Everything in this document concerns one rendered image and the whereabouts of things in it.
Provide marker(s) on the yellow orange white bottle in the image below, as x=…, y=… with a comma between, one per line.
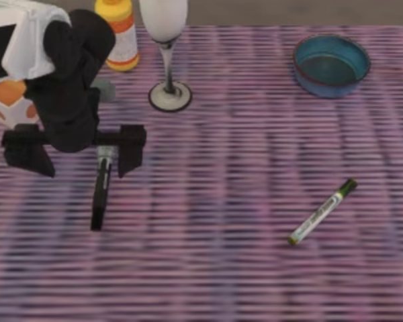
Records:
x=122, y=37

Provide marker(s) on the white wine glass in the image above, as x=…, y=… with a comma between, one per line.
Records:
x=166, y=50

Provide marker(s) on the white orange carton box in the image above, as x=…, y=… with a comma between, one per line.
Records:
x=6, y=100

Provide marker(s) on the blue ceramic bowl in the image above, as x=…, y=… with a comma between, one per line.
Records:
x=332, y=67

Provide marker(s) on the green white marker pen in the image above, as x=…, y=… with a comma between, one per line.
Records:
x=322, y=213

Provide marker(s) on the purple striped woven mat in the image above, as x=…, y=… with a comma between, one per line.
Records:
x=242, y=201

